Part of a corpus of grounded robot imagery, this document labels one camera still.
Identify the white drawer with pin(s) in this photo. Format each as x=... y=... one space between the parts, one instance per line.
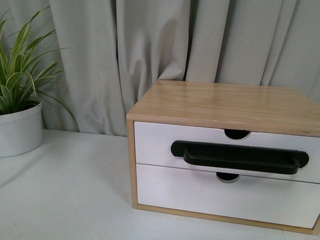
x=153 y=143
x=252 y=198

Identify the black drawer handle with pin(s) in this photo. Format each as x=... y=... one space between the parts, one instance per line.
x=240 y=157

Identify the wooden two-drawer cabinet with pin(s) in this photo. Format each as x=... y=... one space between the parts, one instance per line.
x=236 y=109

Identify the grey curtain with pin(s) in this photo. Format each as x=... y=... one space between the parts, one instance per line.
x=113 y=50

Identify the white plant pot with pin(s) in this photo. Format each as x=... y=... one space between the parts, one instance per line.
x=22 y=131

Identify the green spider plant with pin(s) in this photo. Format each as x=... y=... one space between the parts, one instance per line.
x=21 y=75

